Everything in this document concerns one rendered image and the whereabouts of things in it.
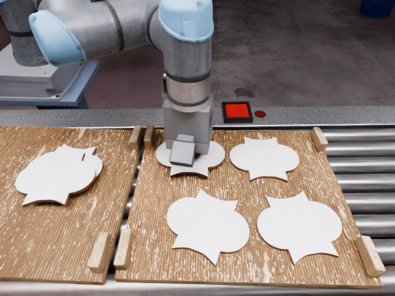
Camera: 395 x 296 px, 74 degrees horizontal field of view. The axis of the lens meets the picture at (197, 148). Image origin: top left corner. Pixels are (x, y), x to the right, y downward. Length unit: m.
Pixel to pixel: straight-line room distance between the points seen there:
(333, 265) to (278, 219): 0.10
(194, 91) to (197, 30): 0.09
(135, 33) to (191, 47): 0.10
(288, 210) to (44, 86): 0.78
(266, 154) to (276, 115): 0.19
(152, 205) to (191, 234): 0.10
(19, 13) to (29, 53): 0.11
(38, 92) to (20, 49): 0.13
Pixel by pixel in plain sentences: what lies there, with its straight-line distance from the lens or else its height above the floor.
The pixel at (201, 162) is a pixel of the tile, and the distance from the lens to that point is 0.55.
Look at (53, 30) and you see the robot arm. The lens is 0.42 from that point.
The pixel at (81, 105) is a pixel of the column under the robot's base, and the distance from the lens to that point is 1.10.
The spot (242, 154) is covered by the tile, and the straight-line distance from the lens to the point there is 0.59.
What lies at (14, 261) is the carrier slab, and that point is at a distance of 0.55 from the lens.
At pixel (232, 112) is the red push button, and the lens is 0.72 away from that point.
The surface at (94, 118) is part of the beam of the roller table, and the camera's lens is 0.77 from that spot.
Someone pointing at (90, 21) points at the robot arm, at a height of 1.23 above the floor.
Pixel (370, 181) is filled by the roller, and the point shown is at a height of 0.92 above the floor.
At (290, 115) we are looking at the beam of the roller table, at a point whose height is 0.92.
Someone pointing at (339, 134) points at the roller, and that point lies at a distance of 0.75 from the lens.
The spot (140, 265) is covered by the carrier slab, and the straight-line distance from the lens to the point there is 0.47.
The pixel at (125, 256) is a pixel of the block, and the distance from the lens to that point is 0.45.
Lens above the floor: 1.37
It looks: 45 degrees down
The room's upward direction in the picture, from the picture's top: straight up
